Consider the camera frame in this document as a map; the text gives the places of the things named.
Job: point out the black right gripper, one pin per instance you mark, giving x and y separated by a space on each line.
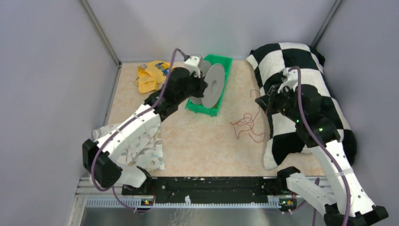
267 101

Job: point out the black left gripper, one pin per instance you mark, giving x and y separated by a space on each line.
201 83

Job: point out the grey cable spool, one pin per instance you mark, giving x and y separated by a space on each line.
215 79

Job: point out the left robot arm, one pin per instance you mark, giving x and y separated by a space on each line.
100 157

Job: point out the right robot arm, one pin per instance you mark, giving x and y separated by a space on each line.
348 204

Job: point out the yellow printed cloth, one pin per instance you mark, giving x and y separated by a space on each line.
151 75

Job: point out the black white checkered pillow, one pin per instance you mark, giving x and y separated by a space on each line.
268 62

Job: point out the green compartment bin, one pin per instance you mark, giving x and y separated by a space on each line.
213 112

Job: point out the white animal print cloth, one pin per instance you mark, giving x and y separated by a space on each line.
145 152

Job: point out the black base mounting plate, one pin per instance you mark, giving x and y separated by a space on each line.
214 190

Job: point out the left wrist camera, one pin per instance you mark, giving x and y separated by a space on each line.
192 64

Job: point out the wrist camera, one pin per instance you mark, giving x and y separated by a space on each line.
291 76
192 64

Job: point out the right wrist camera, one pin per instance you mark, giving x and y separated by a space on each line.
291 76

